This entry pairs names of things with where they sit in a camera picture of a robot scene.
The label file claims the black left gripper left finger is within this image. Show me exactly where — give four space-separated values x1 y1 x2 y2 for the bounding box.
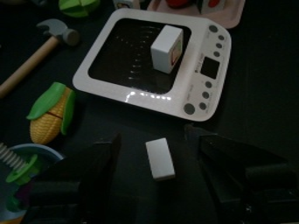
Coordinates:
23 132 123 224

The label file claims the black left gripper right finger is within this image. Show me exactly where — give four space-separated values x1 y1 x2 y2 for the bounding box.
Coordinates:
183 123 299 224

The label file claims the white sushi piece with print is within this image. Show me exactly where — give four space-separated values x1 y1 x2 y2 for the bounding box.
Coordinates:
150 24 185 74

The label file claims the sushi piece with red centre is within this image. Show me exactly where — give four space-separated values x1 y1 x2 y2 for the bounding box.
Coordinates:
195 0 226 15

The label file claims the red toy food piece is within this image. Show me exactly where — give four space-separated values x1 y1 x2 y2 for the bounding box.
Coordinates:
165 0 193 9

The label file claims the light blue bowl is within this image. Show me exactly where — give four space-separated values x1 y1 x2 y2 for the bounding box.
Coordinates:
0 143 66 224

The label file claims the plain white block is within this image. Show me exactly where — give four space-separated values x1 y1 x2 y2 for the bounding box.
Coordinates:
145 137 177 181

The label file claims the green toy whisk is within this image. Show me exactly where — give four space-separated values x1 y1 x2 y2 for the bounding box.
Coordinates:
0 142 43 186

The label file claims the toy corn cob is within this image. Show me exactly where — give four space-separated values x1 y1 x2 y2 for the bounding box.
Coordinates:
26 81 78 145

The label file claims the white digital kitchen scale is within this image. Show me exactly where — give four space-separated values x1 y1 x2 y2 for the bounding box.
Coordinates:
71 7 233 123

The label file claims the wooden toy hammer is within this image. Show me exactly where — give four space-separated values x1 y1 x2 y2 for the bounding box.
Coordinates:
0 18 82 100

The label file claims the pink tray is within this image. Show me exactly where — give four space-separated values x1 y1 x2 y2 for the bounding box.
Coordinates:
146 0 248 30

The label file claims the green toy vegetable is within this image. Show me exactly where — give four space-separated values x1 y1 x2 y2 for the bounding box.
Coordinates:
58 0 102 18

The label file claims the small white printed block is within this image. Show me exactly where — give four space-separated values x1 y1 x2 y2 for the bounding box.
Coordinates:
113 0 142 11

